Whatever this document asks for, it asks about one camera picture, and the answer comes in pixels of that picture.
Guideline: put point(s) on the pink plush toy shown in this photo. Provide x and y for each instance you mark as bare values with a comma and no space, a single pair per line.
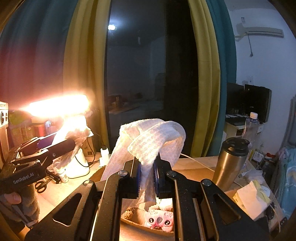
160,218

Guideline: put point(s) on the clear water bottle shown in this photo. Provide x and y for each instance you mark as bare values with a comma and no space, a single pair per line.
250,131

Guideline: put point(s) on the black scissors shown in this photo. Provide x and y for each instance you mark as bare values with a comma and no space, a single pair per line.
41,185

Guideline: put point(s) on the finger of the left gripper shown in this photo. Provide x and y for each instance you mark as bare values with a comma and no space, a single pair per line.
46,155
35,144

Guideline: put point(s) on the yellow tissue box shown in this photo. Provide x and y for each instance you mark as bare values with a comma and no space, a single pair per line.
252,199

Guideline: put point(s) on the white waffle cloth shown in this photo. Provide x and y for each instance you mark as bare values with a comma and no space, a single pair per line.
145,140

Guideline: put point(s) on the clear plastic bag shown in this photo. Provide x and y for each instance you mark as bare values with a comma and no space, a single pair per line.
74,127

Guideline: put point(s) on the green paper cup pack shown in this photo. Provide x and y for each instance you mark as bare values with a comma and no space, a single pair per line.
18,122

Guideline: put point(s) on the cardboard box tray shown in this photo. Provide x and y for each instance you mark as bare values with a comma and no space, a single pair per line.
134,215

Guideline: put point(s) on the white power strip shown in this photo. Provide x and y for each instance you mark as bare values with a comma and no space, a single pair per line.
105,155

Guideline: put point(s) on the steel travel mug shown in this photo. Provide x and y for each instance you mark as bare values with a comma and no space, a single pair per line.
231,159

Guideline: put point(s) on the black monitor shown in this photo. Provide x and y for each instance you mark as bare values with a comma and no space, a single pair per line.
244,99

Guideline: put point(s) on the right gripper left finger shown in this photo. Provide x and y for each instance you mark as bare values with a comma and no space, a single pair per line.
131,185

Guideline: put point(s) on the blue bedding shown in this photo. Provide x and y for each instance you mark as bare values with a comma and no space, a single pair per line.
286,181

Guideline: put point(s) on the wall air conditioner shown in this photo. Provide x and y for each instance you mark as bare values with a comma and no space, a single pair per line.
243,31

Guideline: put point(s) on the person left hand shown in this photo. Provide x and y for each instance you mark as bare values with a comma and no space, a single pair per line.
13,198

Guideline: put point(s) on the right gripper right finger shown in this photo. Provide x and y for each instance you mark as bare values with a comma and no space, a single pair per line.
161,180

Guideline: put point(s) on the white desk lamp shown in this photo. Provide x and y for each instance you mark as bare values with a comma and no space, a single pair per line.
69,112

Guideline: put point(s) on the white pill bottle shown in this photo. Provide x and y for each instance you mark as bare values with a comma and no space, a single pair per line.
63,176

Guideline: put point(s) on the yellow green curtain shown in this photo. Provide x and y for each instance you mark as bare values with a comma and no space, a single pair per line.
208,77

